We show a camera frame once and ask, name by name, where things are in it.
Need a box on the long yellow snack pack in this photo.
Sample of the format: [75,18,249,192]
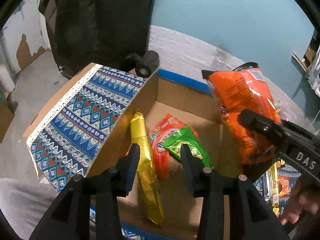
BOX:
[130,111,164,226]

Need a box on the green snack bag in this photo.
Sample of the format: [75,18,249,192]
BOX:
[163,126,213,168]

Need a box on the gold snack pack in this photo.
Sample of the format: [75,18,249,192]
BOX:
[269,162,279,207]

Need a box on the orange red snack bag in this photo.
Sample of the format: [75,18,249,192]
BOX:
[149,113,200,179]

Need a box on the orange black chip bag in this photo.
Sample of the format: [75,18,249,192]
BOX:
[201,62,281,165]

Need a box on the person's right hand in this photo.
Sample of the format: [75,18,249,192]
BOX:
[280,176,319,225]

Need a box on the patterned blue tablecloth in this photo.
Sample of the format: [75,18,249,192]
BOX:
[26,64,147,192]

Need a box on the silver foil curtain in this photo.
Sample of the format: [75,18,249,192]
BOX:
[306,48,320,97]

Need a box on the blue cardboard box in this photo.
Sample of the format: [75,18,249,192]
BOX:
[87,68,241,240]

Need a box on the wooden window ledge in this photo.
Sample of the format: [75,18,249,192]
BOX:
[292,52,308,72]

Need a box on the black roller device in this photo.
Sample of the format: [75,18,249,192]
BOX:
[125,50,159,78]

